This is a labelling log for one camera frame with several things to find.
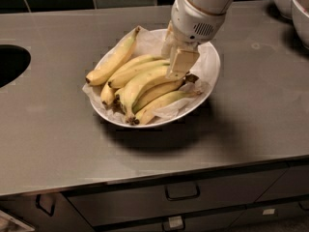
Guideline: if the right upper drawer front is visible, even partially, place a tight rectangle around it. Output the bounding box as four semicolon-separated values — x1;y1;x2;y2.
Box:
258;164;309;202

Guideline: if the top left yellow banana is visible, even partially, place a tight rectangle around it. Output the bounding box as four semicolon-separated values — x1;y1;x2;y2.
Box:
85;26;140;86

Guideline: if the upper grey drawer front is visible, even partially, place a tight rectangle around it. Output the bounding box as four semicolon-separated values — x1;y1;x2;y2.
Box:
69;169;284;226

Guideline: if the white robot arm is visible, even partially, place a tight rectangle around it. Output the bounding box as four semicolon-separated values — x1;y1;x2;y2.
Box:
161;0;234;79

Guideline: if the black upper drawer handle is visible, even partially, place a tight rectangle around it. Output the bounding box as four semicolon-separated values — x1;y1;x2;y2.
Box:
165;182;200;201

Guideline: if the black left cabinet handle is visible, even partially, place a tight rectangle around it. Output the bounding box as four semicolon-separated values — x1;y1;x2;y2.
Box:
35;194;55;217

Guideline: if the large front yellow banana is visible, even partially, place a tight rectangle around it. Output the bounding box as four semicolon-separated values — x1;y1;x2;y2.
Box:
119;66;172;125

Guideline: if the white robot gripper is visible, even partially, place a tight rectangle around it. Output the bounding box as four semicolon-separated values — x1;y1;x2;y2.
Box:
161;0;226;80

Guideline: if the white oval bowl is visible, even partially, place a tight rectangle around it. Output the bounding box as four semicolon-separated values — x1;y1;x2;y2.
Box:
88;28;222;130

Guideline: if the lower drawer handle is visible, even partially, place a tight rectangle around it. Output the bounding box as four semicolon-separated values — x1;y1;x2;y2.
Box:
162;216;185;232

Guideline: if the right lower drawer front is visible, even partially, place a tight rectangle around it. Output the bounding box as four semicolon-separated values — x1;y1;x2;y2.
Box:
232;201;309;227

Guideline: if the bottom yellow banana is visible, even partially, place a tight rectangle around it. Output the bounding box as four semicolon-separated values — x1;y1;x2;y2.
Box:
133;90;199;125

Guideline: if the white paper liner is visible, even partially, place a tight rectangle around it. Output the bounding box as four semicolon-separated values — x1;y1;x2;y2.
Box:
82;26;211;126

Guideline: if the lower middle yellow banana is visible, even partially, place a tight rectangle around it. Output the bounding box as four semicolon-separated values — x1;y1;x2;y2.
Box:
132;79;183;113

